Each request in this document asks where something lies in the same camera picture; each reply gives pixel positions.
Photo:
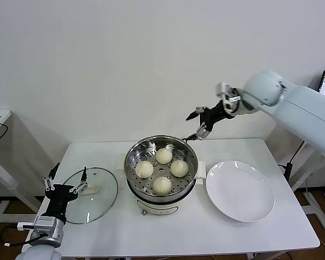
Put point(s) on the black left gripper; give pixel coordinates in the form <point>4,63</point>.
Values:
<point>59,195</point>

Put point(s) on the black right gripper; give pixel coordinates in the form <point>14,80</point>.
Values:
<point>214,113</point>

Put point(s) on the white steamed baozi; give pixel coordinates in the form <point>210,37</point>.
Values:
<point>162,185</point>
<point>163,156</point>
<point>179,168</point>
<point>144,170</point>

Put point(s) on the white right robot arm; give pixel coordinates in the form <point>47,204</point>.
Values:
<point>300,103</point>

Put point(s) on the stainless steel steamer basket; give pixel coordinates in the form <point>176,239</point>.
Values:
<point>135,154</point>

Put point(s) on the round glass pot lid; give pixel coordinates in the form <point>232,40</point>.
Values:
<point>103,195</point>

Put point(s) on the large white round plate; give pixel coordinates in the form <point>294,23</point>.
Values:
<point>238,192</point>

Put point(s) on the white side table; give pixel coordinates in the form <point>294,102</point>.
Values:
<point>1,116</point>

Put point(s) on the black power strip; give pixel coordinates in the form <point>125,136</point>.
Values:
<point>288,170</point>

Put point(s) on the white laptop stand table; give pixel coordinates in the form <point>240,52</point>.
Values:
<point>300,178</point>

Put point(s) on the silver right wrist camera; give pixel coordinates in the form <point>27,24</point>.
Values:
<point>222,90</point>

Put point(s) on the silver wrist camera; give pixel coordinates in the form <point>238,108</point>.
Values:
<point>222,90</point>
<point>44,224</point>

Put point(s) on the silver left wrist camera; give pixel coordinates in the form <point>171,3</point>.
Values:
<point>44,224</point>

